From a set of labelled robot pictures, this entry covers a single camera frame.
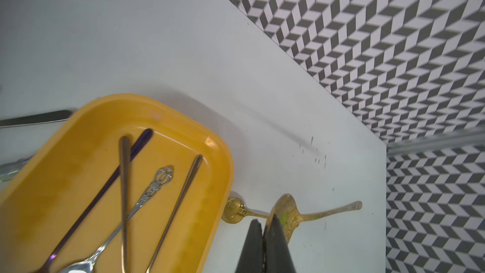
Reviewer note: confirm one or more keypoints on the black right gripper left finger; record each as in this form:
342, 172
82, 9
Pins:
251, 258

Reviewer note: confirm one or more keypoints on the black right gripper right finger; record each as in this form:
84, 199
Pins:
277, 254

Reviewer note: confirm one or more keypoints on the gold spoon plain handle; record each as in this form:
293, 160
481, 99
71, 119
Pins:
290, 218

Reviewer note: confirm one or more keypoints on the ornate silver spoon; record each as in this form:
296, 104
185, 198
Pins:
162, 177

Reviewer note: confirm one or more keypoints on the purple iridescent spoon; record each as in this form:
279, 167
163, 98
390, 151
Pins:
133, 151

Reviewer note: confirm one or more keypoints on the rose gold long spoon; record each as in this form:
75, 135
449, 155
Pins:
189, 179

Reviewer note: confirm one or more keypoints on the dark purple spoon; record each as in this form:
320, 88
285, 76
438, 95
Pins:
42, 118

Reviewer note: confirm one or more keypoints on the gold spoon ornate handle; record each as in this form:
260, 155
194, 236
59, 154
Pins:
235, 211

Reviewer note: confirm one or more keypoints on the aluminium corner post right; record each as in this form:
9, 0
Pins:
459, 138

